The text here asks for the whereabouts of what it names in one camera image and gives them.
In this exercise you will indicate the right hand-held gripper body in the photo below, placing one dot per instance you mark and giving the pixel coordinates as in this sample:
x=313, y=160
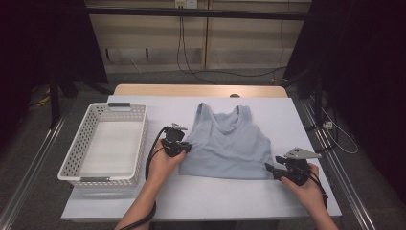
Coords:
x=297, y=172

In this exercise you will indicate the white wall socket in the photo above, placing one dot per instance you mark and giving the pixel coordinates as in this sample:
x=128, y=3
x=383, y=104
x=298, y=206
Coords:
x=191, y=4

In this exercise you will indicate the black metal stand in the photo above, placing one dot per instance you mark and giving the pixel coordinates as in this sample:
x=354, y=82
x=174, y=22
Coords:
x=54, y=102
x=317, y=102

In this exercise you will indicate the black curtain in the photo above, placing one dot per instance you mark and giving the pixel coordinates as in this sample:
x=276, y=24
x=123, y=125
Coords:
x=32, y=48
x=367, y=64

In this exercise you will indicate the person's right hand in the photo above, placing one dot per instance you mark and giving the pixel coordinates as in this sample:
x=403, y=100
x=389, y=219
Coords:
x=309, y=195

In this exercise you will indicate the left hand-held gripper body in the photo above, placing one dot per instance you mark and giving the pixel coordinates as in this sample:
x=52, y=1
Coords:
x=174, y=140

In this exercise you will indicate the white perforated plastic basket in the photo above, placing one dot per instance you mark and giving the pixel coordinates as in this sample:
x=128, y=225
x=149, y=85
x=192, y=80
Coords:
x=108, y=150

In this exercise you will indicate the black metal crossbar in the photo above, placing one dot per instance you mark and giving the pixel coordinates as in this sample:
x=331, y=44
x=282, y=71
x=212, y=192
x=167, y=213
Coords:
x=223, y=13

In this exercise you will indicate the person's left hand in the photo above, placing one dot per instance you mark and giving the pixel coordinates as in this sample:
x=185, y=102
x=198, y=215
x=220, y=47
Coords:
x=162, y=169

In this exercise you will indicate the aluminium floor rail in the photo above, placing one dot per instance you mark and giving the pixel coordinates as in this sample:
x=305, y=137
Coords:
x=41, y=159
x=344, y=188

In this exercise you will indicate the light blue tank top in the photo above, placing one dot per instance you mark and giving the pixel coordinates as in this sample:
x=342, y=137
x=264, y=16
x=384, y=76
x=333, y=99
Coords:
x=226, y=150

